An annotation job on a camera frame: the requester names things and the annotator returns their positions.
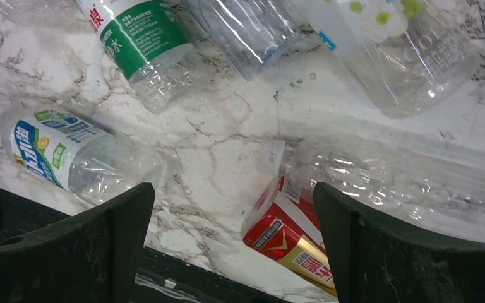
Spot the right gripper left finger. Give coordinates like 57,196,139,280
0,182,156,303

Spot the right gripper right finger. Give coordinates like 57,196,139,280
313,182,485,302

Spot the red gold label bottle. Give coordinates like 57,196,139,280
240,175,337,295

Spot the blue lemon label bottle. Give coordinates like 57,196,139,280
0,102,166,205

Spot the clear unlabelled bottle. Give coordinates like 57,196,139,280
258,136,485,243

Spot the white label bottle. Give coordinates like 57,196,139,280
293,0,477,119

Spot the green label Nongfu bottle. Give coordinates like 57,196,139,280
77,0,208,114

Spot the clear blue tinted bottle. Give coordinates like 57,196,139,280
181,0,302,81

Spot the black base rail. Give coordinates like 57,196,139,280
0,179,294,303

